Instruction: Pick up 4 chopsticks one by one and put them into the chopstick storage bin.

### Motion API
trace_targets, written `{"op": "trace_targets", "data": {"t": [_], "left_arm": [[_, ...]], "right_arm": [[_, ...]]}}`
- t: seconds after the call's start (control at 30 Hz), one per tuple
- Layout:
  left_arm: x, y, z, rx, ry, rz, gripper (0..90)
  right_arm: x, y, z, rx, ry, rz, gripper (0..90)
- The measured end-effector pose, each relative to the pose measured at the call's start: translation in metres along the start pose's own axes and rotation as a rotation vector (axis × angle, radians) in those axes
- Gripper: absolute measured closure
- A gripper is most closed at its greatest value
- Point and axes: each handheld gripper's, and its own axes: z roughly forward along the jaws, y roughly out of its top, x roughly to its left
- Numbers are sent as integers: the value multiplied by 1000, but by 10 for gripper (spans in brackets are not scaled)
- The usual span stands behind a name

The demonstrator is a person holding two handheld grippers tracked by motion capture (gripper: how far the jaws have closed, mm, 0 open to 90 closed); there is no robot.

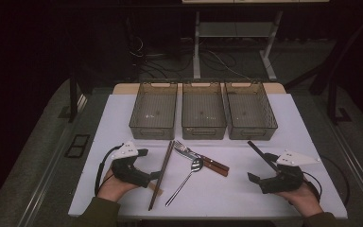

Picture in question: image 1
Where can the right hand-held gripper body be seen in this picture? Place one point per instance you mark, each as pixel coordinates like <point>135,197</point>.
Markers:
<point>283,183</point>

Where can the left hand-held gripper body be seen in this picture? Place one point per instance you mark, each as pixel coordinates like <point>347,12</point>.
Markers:
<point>129,173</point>

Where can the black chopstick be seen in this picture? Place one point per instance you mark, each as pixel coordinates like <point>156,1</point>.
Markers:
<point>255,150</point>
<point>258,151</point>

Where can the long metal spoon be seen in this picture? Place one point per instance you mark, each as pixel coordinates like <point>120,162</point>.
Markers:
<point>197,164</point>

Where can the smoky transparent plastic bin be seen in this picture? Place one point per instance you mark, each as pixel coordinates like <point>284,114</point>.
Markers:
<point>203,110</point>
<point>250,110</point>
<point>154,110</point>

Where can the person's left hand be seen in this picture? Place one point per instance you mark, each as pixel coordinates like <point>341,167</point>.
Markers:
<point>113,189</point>

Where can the person's right hand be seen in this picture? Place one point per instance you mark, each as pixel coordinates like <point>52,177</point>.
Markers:
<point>305,200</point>

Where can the black metal stand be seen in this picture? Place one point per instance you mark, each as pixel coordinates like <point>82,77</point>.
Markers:
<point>332,104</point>
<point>73,101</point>

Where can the black floor frame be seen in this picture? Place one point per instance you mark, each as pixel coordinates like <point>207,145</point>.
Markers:
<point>77,145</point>

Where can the metal floor rail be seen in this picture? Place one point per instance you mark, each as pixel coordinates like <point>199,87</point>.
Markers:
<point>53,157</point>
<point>359,170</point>

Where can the white metal desk frame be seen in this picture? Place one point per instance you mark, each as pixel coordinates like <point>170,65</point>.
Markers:
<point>197,47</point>

